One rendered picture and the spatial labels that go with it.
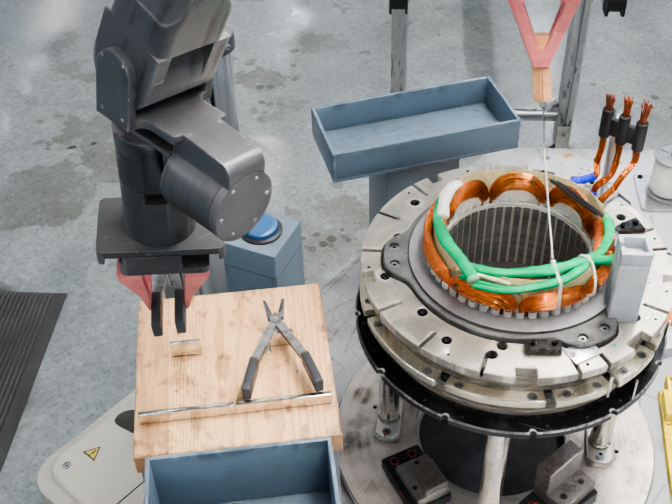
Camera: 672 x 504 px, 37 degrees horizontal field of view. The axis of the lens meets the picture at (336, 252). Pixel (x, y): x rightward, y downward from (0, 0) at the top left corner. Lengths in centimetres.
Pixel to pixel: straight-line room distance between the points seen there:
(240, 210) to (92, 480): 127
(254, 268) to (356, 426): 25
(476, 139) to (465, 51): 221
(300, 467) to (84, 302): 173
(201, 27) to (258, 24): 298
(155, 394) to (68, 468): 100
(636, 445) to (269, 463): 52
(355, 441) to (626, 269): 45
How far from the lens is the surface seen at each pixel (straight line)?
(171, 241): 80
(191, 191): 70
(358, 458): 123
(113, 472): 193
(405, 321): 97
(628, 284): 96
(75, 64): 355
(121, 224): 82
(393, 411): 123
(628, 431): 129
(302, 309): 102
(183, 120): 72
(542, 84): 91
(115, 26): 70
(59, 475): 196
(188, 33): 67
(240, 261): 116
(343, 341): 138
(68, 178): 303
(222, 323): 102
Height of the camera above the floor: 180
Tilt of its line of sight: 43 degrees down
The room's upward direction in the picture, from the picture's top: 2 degrees counter-clockwise
